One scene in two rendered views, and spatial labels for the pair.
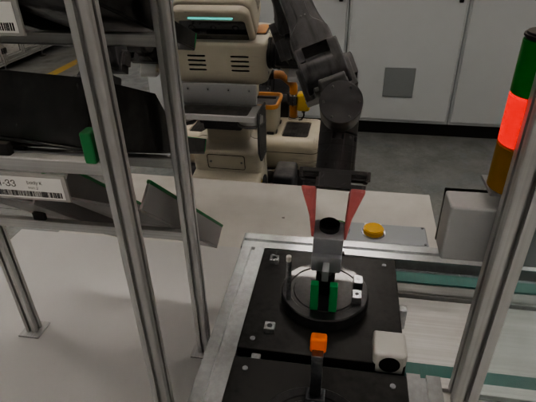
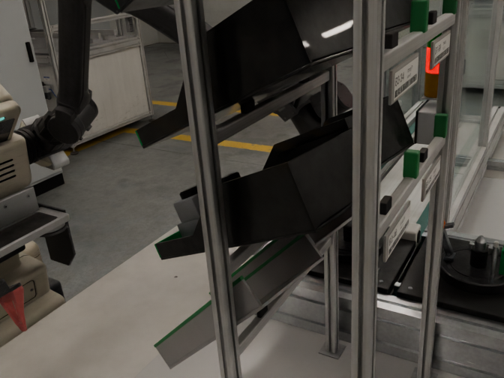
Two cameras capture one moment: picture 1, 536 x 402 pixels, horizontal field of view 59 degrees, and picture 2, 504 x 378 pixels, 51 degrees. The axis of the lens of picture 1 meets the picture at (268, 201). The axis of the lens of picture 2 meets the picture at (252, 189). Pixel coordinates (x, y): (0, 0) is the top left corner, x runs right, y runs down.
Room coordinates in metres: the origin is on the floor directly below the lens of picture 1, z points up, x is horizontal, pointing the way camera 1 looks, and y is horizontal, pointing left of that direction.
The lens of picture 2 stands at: (0.40, 0.89, 1.55)
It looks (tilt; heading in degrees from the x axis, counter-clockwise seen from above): 24 degrees down; 292
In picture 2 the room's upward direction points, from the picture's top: 5 degrees counter-clockwise
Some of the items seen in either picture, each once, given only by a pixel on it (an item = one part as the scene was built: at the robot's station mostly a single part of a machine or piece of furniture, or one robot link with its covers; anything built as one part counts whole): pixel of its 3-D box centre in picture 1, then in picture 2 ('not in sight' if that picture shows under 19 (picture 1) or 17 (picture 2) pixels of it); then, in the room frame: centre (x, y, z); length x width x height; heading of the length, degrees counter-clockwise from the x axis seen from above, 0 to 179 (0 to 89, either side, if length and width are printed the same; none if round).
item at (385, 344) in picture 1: (388, 352); (408, 234); (0.46, -0.17, 0.97); 0.05 x 0.05 x 0.04; 80
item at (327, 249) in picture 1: (328, 245); not in sight; (0.57, -0.09, 1.08); 0.08 x 0.04 x 0.07; 170
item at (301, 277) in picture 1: (324, 293); (349, 242); (0.58, -0.09, 0.98); 0.14 x 0.14 x 0.02
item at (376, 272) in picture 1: (324, 302); (349, 250); (0.58, -0.09, 0.96); 0.24 x 0.24 x 0.02; 80
